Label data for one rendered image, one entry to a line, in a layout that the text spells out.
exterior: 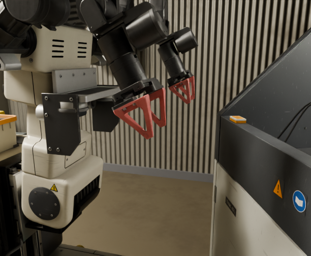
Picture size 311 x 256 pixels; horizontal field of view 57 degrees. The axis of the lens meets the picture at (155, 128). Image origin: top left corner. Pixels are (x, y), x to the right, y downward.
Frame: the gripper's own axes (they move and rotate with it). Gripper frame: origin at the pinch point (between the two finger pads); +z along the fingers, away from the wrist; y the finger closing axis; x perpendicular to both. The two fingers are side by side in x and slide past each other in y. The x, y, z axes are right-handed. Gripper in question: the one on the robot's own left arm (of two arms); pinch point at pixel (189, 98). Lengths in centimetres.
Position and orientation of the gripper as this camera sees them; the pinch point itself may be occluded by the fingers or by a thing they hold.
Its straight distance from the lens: 97.7
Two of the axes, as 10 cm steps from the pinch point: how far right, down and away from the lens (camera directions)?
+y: 2.7, -2.3, 9.4
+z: 4.4, 9.0, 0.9
